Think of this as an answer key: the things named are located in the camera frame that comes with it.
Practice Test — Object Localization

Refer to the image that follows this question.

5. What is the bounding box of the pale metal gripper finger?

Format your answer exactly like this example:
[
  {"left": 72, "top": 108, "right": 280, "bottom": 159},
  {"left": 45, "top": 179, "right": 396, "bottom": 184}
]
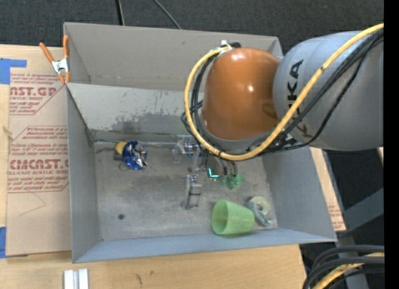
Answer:
[
  {"left": 171, "top": 136, "right": 196, "bottom": 164},
  {"left": 180, "top": 173, "right": 203, "bottom": 211}
]

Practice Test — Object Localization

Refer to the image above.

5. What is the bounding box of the grey metal bin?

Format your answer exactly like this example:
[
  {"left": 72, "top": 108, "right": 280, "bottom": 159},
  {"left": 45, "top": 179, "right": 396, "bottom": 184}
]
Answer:
[{"left": 63, "top": 22, "right": 339, "bottom": 264}]

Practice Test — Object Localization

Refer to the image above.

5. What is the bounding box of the green plastic cup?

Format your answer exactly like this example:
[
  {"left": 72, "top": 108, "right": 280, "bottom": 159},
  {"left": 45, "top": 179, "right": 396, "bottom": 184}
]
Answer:
[{"left": 211, "top": 199, "right": 256, "bottom": 236}]

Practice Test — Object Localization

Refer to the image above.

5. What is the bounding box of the blue and yellow toy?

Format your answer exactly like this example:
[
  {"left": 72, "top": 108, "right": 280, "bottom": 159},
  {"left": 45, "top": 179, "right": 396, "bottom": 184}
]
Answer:
[{"left": 113, "top": 140, "right": 149, "bottom": 171}]

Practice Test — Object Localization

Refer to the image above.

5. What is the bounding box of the pale yellow-green tape roll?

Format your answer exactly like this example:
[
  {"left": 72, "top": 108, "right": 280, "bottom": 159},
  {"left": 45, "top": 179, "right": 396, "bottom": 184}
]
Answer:
[{"left": 246, "top": 196, "right": 274, "bottom": 227}]

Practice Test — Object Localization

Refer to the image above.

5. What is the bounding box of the brown cardboard board red print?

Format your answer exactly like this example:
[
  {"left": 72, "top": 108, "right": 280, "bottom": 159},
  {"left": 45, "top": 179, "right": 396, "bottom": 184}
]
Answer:
[{"left": 0, "top": 44, "right": 73, "bottom": 258}]

